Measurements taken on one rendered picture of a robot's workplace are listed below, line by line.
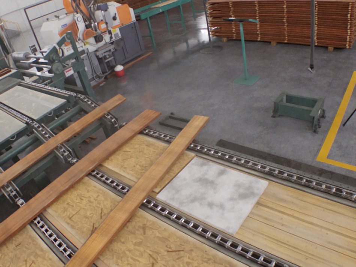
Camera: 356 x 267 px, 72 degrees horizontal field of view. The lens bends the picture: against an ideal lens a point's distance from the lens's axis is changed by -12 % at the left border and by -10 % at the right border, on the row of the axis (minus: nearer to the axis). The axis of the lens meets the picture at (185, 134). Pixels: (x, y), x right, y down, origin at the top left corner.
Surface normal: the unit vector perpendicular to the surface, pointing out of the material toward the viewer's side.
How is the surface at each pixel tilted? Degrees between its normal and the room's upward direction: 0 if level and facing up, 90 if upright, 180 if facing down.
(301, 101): 90
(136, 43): 90
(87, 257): 0
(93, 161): 0
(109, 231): 0
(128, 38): 90
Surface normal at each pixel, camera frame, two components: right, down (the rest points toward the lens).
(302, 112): -0.60, 0.55
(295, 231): -0.18, -0.81
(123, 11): 0.78, 0.23
